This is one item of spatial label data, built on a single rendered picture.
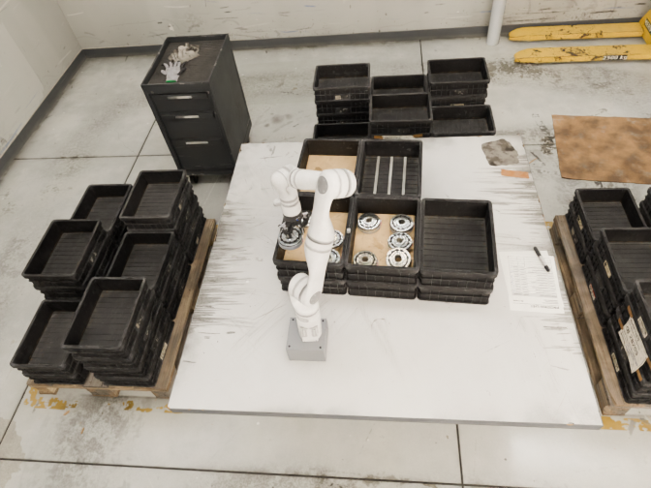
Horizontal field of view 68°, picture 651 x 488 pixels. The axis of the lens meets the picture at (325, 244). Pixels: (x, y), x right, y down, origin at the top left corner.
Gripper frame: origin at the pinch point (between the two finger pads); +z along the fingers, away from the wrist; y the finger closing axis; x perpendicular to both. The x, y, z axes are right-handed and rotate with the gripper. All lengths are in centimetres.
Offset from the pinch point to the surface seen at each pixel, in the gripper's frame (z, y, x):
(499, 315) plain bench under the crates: 30, 55, -65
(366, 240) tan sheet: 16.4, 28.3, -8.8
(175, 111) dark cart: 31, -2, 168
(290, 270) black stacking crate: 12.6, -8.6, -5.7
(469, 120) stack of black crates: 60, 167, 67
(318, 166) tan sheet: 16, 37, 47
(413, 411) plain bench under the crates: 30, 1, -77
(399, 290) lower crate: 22.6, 26.3, -35.3
